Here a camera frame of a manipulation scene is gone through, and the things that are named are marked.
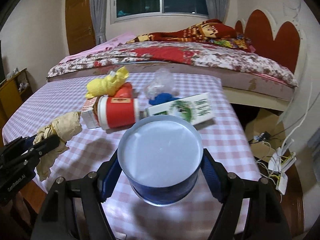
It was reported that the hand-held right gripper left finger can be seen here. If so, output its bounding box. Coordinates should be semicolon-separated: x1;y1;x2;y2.
30;150;125;240

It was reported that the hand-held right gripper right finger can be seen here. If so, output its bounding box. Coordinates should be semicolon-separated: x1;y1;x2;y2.
201;149;293;240

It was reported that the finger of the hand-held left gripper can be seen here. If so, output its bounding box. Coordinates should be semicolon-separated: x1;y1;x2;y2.
4;134;38;153
17;134;61;167

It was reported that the brown paper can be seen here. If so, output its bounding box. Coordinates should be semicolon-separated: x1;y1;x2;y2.
33;111;83;182

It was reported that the white milk carton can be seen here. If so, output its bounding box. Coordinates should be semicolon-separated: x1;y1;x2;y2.
81;97;100;130

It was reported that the blue tin can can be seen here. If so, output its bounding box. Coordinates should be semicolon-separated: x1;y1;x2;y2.
117;116;203;207

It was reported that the orange plastic bag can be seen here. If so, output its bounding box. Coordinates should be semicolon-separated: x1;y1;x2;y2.
110;82;133;98

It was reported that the pink checked tablecloth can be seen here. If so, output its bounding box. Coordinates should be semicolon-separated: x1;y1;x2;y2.
2;72;262;240

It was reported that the wooden cabinet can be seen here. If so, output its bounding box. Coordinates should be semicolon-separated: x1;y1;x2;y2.
0;70;33;120

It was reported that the small black device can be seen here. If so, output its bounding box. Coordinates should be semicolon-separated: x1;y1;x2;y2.
254;131;270;143

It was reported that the red paper cup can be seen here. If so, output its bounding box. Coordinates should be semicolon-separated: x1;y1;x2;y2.
97;96;141;130

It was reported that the cardboard box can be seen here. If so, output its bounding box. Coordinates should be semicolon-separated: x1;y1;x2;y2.
244;109;285;160

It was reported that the white network box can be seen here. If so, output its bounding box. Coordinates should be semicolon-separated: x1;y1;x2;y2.
274;172;288;195

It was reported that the white green printed box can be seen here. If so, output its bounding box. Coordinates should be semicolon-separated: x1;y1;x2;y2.
146;92;215;125

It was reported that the white router with antennas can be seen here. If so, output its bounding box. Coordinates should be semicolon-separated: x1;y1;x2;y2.
269;137;297;173

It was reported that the crumpled yellow cloth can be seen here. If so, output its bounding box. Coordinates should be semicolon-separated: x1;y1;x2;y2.
85;66;130;99

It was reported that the crumpled blue cloth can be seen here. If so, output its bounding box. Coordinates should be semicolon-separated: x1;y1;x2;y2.
149;92;180;105

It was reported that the pink mattress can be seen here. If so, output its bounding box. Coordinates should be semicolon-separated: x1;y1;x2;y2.
47;64;298;112

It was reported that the clear plastic bag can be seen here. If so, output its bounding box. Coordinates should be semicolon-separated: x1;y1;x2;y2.
145;69;175;99

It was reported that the pink bed sheet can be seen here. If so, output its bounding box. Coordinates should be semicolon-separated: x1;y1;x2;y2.
59;32;137;63

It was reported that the wooden door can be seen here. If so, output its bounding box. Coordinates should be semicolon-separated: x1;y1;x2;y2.
65;0;97;55

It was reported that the grey curtain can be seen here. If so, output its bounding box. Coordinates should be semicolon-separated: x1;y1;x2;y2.
202;0;234;25
89;0;108;44

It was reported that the red patterned blanket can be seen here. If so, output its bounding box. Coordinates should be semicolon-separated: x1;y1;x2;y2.
126;19;255;53

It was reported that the white cable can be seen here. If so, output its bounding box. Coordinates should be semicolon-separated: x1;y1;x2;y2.
285;80;316;140

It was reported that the cream bed frame red headboard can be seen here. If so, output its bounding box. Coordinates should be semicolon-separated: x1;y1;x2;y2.
222;7;309;113

